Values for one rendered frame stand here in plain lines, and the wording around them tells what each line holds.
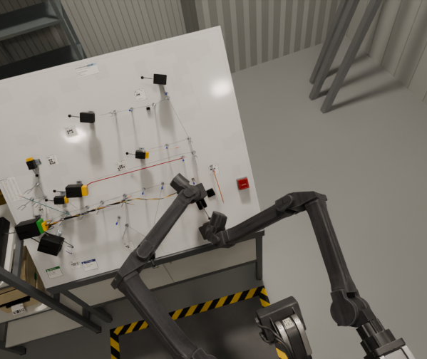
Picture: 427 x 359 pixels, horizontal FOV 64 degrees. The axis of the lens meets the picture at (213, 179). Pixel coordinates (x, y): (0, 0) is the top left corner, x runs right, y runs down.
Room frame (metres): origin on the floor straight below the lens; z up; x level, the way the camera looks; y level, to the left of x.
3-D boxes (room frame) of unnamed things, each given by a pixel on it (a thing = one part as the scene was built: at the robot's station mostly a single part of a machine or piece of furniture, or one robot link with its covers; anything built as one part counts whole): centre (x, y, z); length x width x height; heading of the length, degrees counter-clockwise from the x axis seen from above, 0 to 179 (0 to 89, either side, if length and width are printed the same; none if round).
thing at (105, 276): (0.80, 0.37, 0.83); 1.18 x 0.06 x 0.06; 94
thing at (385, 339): (0.14, -0.35, 1.45); 0.09 x 0.08 x 0.12; 101
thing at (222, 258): (0.84, 0.10, 0.60); 0.55 x 0.03 x 0.39; 94
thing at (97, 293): (0.80, 0.65, 0.60); 0.55 x 0.02 x 0.39; 94
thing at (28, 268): (0.89, 1.20, 0.76); 0.30 x 0.21 x 0.20; 8
